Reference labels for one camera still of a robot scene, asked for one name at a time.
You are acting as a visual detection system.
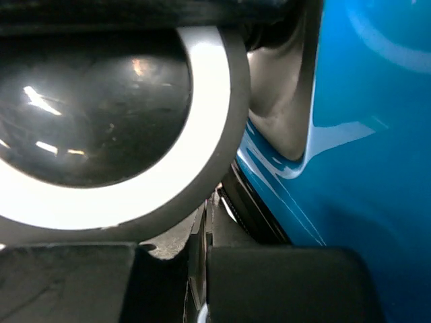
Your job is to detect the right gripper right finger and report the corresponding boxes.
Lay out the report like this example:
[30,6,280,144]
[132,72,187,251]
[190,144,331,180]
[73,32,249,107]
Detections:
[207,201,385,322]

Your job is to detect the blue kids suitcase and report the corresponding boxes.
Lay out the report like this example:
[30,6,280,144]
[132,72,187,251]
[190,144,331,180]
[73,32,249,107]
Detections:
[0,0,431,323]

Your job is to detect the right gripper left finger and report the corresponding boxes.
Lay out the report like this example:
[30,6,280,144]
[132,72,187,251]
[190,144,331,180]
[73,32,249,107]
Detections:
[1,206,206,322]

